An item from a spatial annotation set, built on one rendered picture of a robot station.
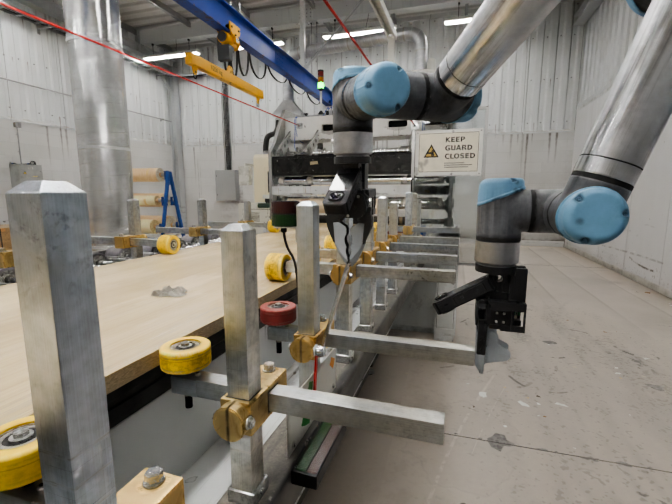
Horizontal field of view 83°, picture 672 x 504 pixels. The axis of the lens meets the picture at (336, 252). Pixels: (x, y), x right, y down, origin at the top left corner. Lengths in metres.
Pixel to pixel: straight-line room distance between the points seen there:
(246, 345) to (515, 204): 0.49
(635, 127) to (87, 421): 0.65
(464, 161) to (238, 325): 2.58
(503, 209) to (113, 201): 4.13
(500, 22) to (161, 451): 0.85
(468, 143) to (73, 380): 2.83
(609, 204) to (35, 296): 0.60
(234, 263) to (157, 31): 10.69
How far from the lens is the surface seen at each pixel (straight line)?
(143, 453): 0.80
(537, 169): 9.43
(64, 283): 0.34
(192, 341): 0.71
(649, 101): 0.62
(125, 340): 0.78
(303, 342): 0.77
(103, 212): 4.52
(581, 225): 0.58
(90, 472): 0.40
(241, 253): 0.52
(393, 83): 0.62
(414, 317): 3.30
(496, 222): 0.71
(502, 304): 0.74
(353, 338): 0.81
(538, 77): 9.69
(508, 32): 0.60
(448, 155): 2.98
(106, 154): 4.53
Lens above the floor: 1.16
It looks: 9 degrees down
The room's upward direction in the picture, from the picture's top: straight up
